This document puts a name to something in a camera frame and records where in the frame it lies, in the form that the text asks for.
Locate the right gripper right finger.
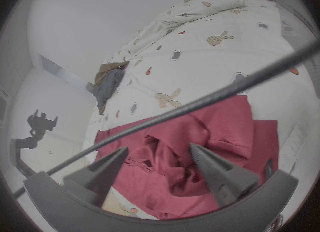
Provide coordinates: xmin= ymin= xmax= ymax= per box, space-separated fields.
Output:
xmin=189 ymin=142 xmax=259 ymax=208

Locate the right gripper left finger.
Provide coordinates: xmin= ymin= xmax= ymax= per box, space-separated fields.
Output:
xmin=63 ymin=147 xmax=129 ymax=208

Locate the grey garment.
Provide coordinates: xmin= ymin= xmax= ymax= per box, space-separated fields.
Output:
xmin=93 ymin=69 xmax=125 ymax=108

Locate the red shirt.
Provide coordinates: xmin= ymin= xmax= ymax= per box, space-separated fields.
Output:
xmin=94 ymin=95 xmax=309 ymax=221

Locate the brown garment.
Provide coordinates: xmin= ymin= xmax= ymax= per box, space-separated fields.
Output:
xmin=94 ymin=61 xmax=130 ymax=116

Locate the black cable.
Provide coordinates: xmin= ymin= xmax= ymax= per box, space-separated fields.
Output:
xmin=14 ymin=39 xmax=320 ymax=198

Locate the white printed quilt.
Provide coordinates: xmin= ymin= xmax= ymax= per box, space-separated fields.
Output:
xmin=110 ymin=0 xmax=250 ymax=63

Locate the bed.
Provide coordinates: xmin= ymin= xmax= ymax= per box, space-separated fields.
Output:
xmin=85 ymin=0 xmax=315 ymax=220

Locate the clear plastic box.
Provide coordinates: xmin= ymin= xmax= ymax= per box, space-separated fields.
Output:
xmin=274 ymin=0 xmax=317 ymax=43

